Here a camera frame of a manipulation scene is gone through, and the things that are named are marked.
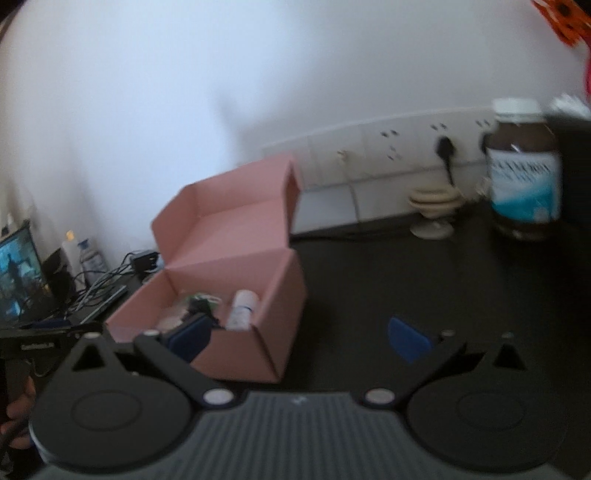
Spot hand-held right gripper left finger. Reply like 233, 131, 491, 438
69, 315, 236, 408

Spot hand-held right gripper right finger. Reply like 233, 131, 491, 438
362, 316, 527, 408

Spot green item plastic packet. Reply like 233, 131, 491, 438
157, 292, 222, 333

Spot white tube red print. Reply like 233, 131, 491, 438
225, 289, 260, 332

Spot pink cardboard box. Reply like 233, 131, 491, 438
105, 154, 308, 384

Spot black desktop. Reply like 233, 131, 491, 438
65, 198, 591, 402

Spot person's left hand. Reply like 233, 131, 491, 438
7, 377, 38, 450

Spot black smartphone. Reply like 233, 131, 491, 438
76, 285, 129, 324

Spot black box device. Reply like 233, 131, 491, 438
42, 248, 77, 301

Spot laptop computer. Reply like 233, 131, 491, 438
0, 220, 61, 326

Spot clear bottle blue cap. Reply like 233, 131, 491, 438
78, 239, 108, 278

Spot white lotion bottle yellow cap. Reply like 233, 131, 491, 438
62, 231, 81, 273

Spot black power adapter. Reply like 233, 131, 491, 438
131, 250, 160, 273

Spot beige suction cup holder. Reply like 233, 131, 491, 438
409, 185, 462, 240

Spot brown supplement bottle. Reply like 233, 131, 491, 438
482, 98, 563, 241

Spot orange artificial flowers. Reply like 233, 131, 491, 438
531, 0, 591, 47

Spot white USB cable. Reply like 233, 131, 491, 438
337, 150, 365, 222

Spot white wall socket panel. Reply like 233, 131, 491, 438
261, 107, 499, 236

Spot black wall plug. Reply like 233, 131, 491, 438
436, 136, 458, 185

